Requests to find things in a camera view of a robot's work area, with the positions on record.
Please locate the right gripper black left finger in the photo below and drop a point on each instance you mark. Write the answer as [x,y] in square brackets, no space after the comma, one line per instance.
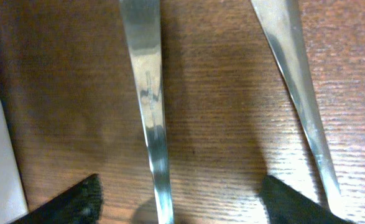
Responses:
[80,204]

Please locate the steel tablespoon packed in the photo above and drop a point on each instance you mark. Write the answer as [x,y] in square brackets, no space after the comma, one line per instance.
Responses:
[281,23]
[141,21]

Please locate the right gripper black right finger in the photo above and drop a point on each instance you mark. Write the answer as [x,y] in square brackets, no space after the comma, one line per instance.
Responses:
[285,205]

